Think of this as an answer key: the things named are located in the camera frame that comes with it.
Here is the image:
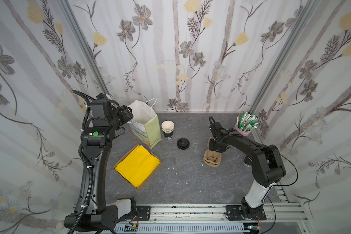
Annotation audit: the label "green white paper bag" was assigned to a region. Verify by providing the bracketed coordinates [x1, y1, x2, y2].
[128, 100, 162, 149]

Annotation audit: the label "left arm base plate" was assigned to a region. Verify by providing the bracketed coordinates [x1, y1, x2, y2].
[135, 205, 151, 222]

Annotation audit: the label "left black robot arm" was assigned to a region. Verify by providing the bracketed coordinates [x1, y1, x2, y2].
[64, 90, 137, 234]

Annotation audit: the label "stack of black lids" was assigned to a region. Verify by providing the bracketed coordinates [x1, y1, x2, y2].
[177, 137, 190, 150]

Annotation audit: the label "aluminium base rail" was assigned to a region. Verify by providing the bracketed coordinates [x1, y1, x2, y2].
[114, 201, 314, 234]

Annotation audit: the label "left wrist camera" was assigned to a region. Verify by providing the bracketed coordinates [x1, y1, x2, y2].
[96, 93, 111, 100]

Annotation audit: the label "black paper coffee cup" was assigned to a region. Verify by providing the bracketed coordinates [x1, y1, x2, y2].
[244, 156, 253, 167]

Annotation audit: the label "yellow napkins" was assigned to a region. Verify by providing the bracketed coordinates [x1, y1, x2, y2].
[114, 145, 161, 188]

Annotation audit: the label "brown pulp cup carrier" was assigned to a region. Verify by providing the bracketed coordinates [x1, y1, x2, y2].
[203, 137, 222, 168]

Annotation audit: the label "pink straw holder cup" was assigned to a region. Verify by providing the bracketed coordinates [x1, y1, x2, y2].
[234, 124, 251, 137]

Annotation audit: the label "green white wrapped straws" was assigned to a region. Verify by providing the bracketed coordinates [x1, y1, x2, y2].
[236, 112, 260, 132]

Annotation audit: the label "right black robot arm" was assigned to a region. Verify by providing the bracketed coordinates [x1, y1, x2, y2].
[208, 116, 286, 220]

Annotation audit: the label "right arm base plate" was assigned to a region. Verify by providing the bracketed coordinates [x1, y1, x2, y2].
[225, 204, 267, 221]

